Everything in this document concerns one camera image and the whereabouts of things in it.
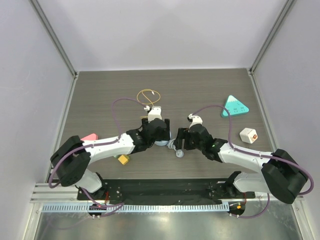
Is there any round light blue power strip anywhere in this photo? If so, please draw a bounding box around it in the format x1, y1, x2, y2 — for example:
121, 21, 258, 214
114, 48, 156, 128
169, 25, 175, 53
154, 130, 172, 147

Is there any yellow charging cable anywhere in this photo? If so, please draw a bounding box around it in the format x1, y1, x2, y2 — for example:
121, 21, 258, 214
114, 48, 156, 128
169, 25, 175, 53
136, 88, 161, 118

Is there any yellow cube plug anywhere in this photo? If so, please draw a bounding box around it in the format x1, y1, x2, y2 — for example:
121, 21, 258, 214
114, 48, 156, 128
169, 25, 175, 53
117, 154, 130, 166

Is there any teal triangular power socket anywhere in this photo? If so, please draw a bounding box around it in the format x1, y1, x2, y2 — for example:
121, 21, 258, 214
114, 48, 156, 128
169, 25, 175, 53
221, 95, 250, 118

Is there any white cube plug with sticker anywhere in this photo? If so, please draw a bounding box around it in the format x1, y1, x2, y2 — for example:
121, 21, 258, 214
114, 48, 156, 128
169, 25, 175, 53
239, 127, 258, 144

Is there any pink triangular power socket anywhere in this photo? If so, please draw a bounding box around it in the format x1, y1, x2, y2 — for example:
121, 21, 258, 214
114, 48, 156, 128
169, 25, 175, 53
81, 133, 99, 141

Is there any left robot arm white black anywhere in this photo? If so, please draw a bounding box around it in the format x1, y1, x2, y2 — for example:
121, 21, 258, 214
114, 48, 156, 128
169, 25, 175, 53
48, 118, 171, 200

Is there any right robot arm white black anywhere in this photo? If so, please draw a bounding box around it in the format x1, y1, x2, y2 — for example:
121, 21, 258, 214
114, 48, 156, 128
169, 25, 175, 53
171, 123, 309, 204

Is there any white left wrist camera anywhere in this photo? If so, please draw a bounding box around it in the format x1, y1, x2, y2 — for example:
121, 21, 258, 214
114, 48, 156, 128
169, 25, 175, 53
144, 105, 163, 122

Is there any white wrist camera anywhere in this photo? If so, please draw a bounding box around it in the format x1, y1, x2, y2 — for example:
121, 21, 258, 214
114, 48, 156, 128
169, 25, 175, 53
187, 113, 203, 128
144, 105, 163, 122

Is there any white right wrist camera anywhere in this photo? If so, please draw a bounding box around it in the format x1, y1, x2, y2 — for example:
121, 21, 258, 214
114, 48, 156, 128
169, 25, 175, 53
187, 113, 203, 128

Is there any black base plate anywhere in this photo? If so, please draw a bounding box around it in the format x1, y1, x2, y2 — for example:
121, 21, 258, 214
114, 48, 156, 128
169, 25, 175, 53
77, 178, 255, 202

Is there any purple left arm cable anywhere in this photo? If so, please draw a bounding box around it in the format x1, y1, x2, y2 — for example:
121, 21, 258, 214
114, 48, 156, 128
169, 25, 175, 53
47, 97, 148, 218

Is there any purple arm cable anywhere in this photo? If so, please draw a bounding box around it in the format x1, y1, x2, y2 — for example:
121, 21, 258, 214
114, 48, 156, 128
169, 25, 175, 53
47, 97, 148, 218
191, 104, 315, 219

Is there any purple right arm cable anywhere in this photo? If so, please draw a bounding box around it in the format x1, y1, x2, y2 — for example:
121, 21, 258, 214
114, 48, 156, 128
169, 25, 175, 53
191, 104, 315, 219

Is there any slotted cable duct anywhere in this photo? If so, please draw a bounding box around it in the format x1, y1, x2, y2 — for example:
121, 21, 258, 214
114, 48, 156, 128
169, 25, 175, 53
41, 202, 230, 214

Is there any aluminium frame rail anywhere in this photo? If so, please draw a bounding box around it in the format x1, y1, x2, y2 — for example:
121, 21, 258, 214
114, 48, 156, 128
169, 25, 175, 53
29, 0, 78, 79

